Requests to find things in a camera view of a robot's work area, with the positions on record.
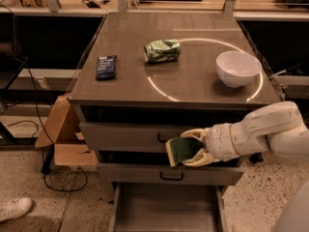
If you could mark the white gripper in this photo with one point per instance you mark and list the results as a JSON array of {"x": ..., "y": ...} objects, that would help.
[{"x": 218, "y": 142}]

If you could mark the green yellow sponge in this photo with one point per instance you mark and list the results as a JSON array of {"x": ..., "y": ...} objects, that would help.
[{"x": 180, "y": 149}]

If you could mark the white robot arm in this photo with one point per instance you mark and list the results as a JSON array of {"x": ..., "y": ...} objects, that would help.
[{"x": 272, "y": 145}]

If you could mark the middle grey drawer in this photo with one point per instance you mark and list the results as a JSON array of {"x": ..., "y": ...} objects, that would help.
[{"x": 149, "y": 174}]

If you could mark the grey drawer cabinet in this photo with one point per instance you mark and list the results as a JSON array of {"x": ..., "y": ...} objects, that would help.
[{"x": 185, "y": 92}]

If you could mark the open bottom grey drawer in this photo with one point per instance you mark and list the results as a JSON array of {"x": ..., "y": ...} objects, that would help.
[{"x": 167, "y": 208}]

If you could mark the top grey drawer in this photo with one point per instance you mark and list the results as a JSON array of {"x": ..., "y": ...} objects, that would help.
[{"x": 142, "y": 138}]

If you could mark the white bowl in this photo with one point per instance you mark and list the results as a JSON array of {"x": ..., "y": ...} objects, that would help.
[{"x": 236, "y": 68}]

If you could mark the dark blue snack bar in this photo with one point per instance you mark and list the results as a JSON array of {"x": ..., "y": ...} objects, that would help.
[{"x": 106, "y": 67}]

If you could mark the brown cardboard box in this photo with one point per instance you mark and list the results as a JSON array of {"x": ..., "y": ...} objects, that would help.
[{"x": 61, "y": 130}]

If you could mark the white sneaker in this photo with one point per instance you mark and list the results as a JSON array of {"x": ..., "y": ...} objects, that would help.
[{"x": 15, "y": 208}]

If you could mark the black top drawer handle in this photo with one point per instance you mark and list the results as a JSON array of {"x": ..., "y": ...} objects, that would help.
[{"x": 161, "y": 138}]

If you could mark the black drawer handle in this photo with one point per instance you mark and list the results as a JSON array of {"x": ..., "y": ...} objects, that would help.
[
  {"x": 171, "y": 178},
  {"x": 161, "y": 138}
]

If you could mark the black middle drawer handle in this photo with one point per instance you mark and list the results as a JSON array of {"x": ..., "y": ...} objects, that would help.
[{"x": 171, "y": 178}]

